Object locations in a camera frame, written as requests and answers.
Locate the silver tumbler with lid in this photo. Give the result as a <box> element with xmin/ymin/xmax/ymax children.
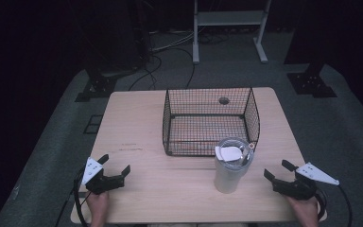
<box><xmin>213</xmin><ymin>136</ymin><xmax>255</xmax><ymax>195</ymax></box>

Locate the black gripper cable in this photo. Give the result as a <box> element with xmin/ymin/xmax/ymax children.
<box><xmin>314</xmin><ymin>184</ymin><xmax>354</xmax><ymax>227</ymax></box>
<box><xmin>54</xmin><ymin>168</ymin><xmax>93</xmax><ymax>227</ymax></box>

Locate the person's right hand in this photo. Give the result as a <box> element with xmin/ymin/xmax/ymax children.
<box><xmin>287</xmin><ymin>196</ymin><xmax>320</xmax><ymax>227</ymax></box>

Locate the black stand base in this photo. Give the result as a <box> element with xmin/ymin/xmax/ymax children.
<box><xmin>286</xmin><ymin>61</ymin><xmax>338</xmax><ymax>99</ymax></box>
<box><xmin>75</xmin><ymin>66</ymin><xmax>121</xmax><ymax>103</ymax></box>

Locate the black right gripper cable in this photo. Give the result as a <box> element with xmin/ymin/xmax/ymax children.
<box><xmin>314</xmin><ymin>184</ymin><xmax>354</xmax><ymax>227</ymax></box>

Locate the white floor cable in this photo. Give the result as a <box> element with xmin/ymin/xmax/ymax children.
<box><xmin>150</xmin><ymin>30</ymin><xmax>196</xmax><ymax>53</ymax></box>

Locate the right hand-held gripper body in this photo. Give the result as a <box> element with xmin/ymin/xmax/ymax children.
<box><xmin>272</xmin><ymin>162</ymin><xmax>340</xmax><ymax>201</ymax></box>

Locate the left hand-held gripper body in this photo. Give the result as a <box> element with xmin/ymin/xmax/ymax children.
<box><xmin>80</xmin><ymin>156</ymin><xmax>125</xmax><ymax>195</ymax></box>

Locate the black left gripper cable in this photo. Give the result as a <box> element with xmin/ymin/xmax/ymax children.
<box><xmin>54</xmin><ymin>168</ymin><xmax>93</xmax><ymax>227</ymax></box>

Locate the black floor cable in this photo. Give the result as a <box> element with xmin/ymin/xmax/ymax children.
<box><xmin>127</xmin><ymin>46</ymin><xmax>197</xmax><ymax>92</ymax></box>

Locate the white metal stand frame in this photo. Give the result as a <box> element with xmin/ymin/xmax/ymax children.
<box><xmin>192</xmin><ymin>0</ymin><xmax>272</xmax><ymax>65</ymax></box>

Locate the person's left hand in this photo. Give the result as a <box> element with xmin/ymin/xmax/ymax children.
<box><xmin>86</xmin><ymin>190</ymin><xmax>110</xmax><ymax>227</ymax></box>

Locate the black wire basket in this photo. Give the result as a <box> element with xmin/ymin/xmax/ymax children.
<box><xmin>162</xmin><ymin>87</ymin><xmax>261</xmax><ymax>158</ymax></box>

